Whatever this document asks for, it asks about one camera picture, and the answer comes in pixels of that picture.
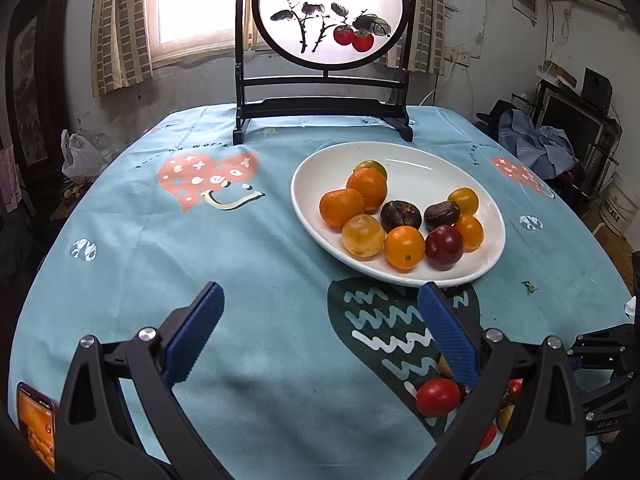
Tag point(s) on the blue printed tablecloth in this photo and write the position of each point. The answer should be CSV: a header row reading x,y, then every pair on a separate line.
x,y
200,240

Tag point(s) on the dark framed wall scroll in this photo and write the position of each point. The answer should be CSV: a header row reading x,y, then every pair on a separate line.
x,y
32,90

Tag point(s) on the black speaker box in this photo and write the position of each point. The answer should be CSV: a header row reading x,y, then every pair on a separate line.
x,y
597,86

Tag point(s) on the blue clothes pile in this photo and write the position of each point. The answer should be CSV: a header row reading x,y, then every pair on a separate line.
x,y
542,147

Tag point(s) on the small green stem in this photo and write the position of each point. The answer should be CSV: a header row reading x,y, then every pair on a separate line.
x,y
529,287

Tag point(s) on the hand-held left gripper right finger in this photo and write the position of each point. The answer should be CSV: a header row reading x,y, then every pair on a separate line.
x,y
450,335

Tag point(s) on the smooth round orange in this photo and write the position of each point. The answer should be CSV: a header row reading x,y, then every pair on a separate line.
x,y
472,234
404,247
463,201

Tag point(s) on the dark brown water chestnut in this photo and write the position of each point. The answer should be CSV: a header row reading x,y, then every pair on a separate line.
x,y
398,215
441,214

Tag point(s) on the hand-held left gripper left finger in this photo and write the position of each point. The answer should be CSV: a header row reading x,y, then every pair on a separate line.
x,y
192,340

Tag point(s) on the yellow-green tinged orange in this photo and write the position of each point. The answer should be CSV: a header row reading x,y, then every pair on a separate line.
x,y
372,165

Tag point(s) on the white plastic bag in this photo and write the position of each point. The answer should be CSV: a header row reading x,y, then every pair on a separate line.
x,y
80,157

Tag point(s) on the dark red plum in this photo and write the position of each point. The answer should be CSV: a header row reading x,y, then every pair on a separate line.
x,y
443,246

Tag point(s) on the pale blotchy orange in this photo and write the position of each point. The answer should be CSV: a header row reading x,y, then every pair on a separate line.
x,y
362,236

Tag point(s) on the white oval plate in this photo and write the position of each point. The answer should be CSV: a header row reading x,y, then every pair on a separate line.
x,y
440,180

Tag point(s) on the small yellow cherry tomato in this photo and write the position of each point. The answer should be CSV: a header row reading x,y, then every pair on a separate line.
x,y
506,417

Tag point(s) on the crumpled white tissue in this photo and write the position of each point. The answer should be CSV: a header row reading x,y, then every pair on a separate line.
x,y
631,306

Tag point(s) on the pink cloth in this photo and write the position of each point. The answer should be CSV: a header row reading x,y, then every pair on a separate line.
x,y
9,180

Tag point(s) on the round painted table screen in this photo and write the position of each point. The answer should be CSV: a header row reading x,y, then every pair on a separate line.
x,y
332,10

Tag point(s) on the checked beige curtain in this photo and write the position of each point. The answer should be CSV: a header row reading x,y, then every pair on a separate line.
x,y
427,25
120,30

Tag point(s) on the smartphone with lit screen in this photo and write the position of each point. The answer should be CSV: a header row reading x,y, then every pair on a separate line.
x,y
36,425

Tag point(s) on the red cherry tomato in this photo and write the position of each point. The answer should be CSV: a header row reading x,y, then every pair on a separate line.
x,y
515,388
487,436
438,396

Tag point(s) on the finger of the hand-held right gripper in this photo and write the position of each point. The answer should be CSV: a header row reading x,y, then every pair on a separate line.
x,y
636,280
605,342

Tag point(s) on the white plastic bucket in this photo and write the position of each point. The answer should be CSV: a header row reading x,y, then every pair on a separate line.
x,y
620,205

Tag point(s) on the wall electrical box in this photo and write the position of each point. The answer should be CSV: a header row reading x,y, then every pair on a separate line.
x,y
526,0

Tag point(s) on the white wall socket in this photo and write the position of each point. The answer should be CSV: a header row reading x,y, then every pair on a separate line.
x,y
457,56

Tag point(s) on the black computer monitor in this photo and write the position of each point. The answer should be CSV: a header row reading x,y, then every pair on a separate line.
x,y
575,120

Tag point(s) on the bumpy orange mandarin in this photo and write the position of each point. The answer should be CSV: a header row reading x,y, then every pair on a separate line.
x,y
368,189
340,207

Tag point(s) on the bright window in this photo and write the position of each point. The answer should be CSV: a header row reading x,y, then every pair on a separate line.
x,y
200,5

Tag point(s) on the flat white cardboard box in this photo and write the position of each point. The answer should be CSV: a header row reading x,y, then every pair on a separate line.
x,y
562,72

